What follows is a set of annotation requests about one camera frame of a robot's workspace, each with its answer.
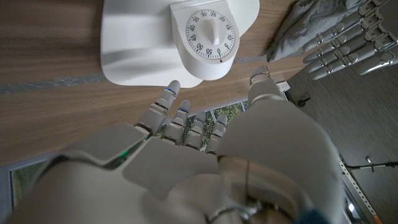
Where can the white square paper plate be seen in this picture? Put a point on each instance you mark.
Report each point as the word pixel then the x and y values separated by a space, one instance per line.
pixel 136 46

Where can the white kitchen timer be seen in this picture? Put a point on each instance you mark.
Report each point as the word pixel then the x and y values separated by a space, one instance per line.
pixel 208 37

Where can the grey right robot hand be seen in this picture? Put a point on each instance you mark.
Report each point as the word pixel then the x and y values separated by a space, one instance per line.
pixel 192 174

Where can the white slotted metal rail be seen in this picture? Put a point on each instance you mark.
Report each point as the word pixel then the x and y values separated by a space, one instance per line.
pixel 357 186

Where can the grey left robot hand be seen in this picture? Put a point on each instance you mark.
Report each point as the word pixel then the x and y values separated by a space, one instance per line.
pixel 357 43

